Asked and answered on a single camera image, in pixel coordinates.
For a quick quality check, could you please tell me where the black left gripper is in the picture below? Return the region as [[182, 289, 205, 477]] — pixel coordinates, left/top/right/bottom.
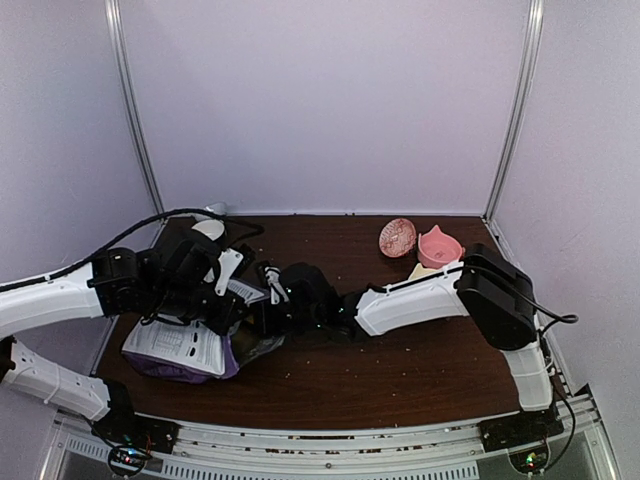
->
[[151, 282, 250, 337]]

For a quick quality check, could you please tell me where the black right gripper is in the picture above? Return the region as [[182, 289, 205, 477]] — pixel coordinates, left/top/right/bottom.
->
[[238, 301, 321, 338]]

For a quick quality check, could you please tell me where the purple pet food bag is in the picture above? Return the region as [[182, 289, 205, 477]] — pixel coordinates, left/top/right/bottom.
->
[[122, 277, 286, 385]]

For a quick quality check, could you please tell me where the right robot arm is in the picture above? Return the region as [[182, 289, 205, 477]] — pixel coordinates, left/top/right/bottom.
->
[[256, 244, 553, 442]]

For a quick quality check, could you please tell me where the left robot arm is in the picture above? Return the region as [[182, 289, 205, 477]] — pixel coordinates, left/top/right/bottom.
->
[[1, 230, 243, 444]]

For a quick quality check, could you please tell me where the cream cat-ear pet bowl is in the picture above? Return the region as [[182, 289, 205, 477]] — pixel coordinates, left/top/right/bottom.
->
[[408, 263, 447, 280]]

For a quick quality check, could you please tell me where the pink cat-ear pet bowl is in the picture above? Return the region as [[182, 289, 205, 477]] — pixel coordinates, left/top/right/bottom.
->
[[417, 225, 465, 269]]

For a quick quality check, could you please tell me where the navy white-dotted cup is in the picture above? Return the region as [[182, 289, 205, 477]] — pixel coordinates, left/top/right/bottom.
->
[[191, 219, 226, 245]]

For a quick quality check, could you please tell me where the pale ribbed ceramic cup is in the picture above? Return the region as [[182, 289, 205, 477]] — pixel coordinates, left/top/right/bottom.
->
[[204, 202, 229, 216]]

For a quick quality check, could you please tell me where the red patterned ceramic bowl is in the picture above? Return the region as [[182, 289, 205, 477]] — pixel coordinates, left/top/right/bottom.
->
[[378, 218, 417, 258]]

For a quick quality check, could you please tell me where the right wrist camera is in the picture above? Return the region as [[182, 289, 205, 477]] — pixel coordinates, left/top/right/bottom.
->
[[257, 264, 289, 305]]

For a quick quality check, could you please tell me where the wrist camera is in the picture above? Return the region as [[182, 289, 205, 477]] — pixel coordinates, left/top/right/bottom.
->
[[257, 264, 289, 305], [212, 244, 256, 297]]

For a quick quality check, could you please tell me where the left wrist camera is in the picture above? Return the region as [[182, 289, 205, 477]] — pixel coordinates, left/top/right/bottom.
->
[[212, 244, 256, 297]]

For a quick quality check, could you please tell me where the black braided left cable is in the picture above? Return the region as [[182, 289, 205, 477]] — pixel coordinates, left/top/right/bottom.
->
[[0, 208, 265, 294]]

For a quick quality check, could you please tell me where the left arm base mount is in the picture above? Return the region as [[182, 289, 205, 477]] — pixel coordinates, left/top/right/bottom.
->
[[87, 380, 180, 478]]

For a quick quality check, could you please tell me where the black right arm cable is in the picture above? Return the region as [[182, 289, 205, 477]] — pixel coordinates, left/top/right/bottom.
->
[[464, 264, 579, 451]]

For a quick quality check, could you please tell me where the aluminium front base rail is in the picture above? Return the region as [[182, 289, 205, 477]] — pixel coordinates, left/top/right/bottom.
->
[[42, 394, 619, 480]]

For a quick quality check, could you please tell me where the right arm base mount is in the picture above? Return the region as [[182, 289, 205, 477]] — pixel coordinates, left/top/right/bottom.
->
[[478, 406, 564, 477]]

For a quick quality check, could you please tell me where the aluminium table edge rail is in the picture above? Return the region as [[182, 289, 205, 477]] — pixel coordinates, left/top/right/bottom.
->
[[482, 217, 591, 401]]

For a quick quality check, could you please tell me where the aluminium corner post left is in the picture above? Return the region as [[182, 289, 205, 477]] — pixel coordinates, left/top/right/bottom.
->
[[104, 0, 165, 213]]

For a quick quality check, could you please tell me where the aluminium corner post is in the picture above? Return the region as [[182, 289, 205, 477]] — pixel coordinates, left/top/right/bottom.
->
[[104, 0, 165, 213], [483, 0, 545, 223]]

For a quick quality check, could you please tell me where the aluminium corner post right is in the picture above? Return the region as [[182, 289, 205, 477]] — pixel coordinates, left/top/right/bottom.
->
[[483, 0, 545, 223]]

